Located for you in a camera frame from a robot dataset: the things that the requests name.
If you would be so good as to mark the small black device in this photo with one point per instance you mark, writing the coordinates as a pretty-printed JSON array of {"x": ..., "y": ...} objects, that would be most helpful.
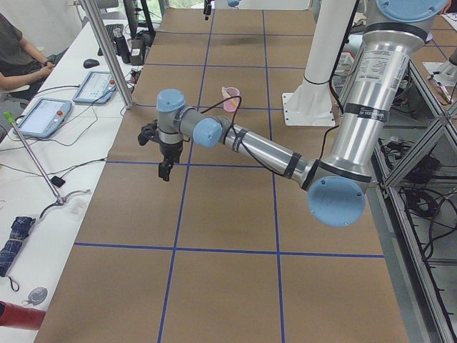
[{"x": 57, "y": 181}]

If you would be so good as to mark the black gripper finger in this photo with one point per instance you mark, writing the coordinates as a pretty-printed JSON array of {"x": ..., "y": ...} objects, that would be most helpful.
[{"x": 207, "y": 9}]

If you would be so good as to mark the near teach pendant tablet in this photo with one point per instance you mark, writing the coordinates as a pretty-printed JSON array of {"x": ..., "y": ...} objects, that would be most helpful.
[{"x": 45, "y": 117}]

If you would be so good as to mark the pink mesh pen holder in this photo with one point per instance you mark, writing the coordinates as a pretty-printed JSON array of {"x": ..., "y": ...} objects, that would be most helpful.
[{"x": 230, "y": 104}]

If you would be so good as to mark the aluminium frame post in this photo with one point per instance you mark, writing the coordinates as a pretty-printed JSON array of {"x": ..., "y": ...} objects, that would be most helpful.
[{"x": 93, "y": 14}]

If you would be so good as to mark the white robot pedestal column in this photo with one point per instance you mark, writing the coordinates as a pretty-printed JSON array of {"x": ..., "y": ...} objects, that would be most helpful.
[{"x": 333, "y": 18}]

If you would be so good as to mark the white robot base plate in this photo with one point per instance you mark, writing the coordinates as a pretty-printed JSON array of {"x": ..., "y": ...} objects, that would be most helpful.
[{"x": 315, "y": 112}]

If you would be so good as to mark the round silver disc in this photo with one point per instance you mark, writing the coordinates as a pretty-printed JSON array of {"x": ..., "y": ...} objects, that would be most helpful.
[{"x": 37, "y": 296}]

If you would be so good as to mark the black box with label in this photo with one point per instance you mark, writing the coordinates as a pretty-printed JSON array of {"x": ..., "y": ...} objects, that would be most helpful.
[{"x": 140, "y": 47}]

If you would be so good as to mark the black water bottle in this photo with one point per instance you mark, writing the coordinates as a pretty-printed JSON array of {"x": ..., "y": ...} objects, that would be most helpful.
[{"x": 121, "y": 46}]

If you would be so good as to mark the far teach pendant tablet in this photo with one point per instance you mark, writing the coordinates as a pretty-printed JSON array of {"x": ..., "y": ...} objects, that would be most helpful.
[{"x": 97, "y": 88}]

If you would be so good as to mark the teach pendant tablet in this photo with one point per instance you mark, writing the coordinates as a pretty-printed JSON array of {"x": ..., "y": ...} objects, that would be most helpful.
[
  {"x": 97, "y": 88},
  {"x": 45, "y": 117}
]

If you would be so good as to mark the metal rod with green tip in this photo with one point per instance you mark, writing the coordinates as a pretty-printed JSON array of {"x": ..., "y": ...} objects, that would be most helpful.
[{"x": 59, "y": 199}]

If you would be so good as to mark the black computer mouse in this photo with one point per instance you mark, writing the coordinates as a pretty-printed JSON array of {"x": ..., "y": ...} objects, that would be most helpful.
[{"x": 90, "y": 63}]

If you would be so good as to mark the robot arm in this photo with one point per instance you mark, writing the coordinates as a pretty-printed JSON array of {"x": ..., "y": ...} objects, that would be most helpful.
[
  {"x": 336, "y": 181},
  {"x": 229, "y": 3}
]

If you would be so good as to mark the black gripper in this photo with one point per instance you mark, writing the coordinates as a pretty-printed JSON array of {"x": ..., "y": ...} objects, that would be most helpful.
[{"x": 170, "y": 149}]

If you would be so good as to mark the black computer monitor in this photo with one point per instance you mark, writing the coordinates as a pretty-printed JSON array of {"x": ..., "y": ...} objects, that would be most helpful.
[{"x": 133, "y": 12}]

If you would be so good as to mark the yellow highlighter pen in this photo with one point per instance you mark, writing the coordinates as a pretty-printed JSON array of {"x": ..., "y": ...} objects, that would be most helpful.
[{"x": 225, "y": 92}]

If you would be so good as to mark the folded blue umbrella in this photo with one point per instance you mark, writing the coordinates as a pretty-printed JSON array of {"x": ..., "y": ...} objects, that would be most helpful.
[{"x": 20, "y": 230}]

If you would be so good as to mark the seated person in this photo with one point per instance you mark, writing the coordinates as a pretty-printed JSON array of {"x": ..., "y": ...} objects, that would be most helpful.
[{"x": 22, "y": 63}]

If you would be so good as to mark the red cylinder bottle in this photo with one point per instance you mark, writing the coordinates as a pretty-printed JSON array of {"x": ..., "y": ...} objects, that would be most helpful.
[{"x": 19, "y": 317}]

